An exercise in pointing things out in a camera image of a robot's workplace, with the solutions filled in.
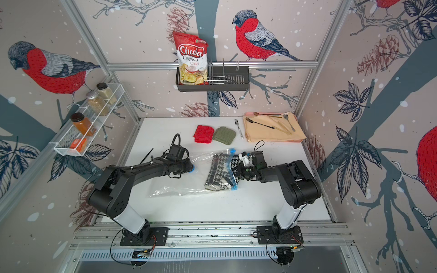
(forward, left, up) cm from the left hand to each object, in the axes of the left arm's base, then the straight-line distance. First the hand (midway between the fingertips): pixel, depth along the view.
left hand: (193, 163), depth 95 cm
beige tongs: (+27, -59, -3) cm, 66 cm away
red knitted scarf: (+19, -5, +3) cm, 20 cm away
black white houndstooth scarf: (-8, -16, +2) cm, 18 cm away
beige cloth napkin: (+24, -39, -2) cm, 46 cm away
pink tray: (+42, -35, -2) cm, 55 cm away
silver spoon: (+40, -62, -2) cm, 74 cm away
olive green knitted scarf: (+21, -18, 0) cm, 27 cm away
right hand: (-5, -21, 0) cm, 21 cm away
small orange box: (-8, +40, +30) cm, 50 cm away
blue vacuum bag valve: (-3, 0, 0) cm, 3 cm away
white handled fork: (+34, -27, -3) cm, 43 cm away
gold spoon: (+42, -42, -1) cm, 59 cm away
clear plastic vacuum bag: (-11, -1, -1) cm, 11 cm away
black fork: (+34, -42, -3) cm, 54 cm away
